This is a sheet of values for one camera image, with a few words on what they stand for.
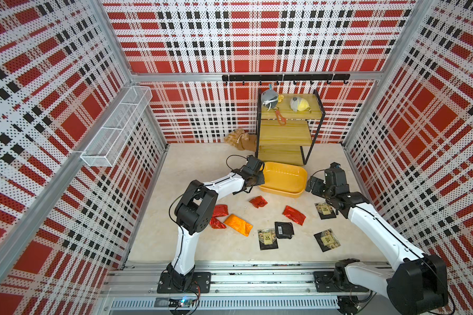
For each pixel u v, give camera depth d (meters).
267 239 0.84
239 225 0.86
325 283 0.72
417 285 0.39
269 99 0.86
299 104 0.84
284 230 0.86
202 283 0.74
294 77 0.88
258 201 0.93
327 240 0.84
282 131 0.95
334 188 0.63
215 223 0.85
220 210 0.90
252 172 0.77
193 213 0.53
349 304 0.69
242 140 1.09
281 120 0.85
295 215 0.91
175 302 0.71
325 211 0.93
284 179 0.97
